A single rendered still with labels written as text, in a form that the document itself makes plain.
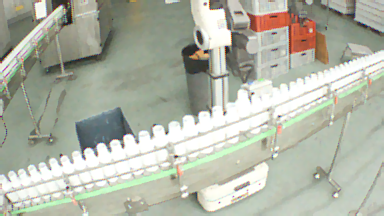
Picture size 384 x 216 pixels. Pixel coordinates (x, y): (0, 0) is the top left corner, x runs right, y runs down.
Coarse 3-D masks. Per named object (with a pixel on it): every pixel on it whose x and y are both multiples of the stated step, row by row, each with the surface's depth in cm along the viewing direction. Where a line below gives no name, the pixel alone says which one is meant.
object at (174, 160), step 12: (312, 72) 158; (336, 96) 142; (276, 120) 129; (276, 132) 131; (168, 144) 117; (276, 144) 135; (60, 156) 114; (168, 156) 119; (276, 156) 139; (180, 168) 112; (180, 180) 119; (72, 192) 99; (180, 192) 124; (84, 204) 111
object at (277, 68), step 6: (282, 60) 374; (288, 60) 382; (264, 66) 361; (270, 66) 368; (276, 66) 406; (282, 66) 380; (288, 66) 386; (246, 72) 381; (252, 72) 370; (258, 72) 360; (264, 72) 367; (270, 72) 372; (276, 72) 379; (282, 72) 385; (252, 78) 374; (258, 78) 365; (264, 78) 371; (270, 78) 376
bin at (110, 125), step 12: (120, 108) 172; (84, 120) 165; (96, 120) 168; (108, 120) 172; (120, 120) 176; (84, 132) 168; (96, 132) 172; (108, 132) 176; (120, 132) 180; (132, 132) 154; (84, 144) 172; (96, 144) 176; (108, 144) 179; (120, 144) 145; (84, 156) 139
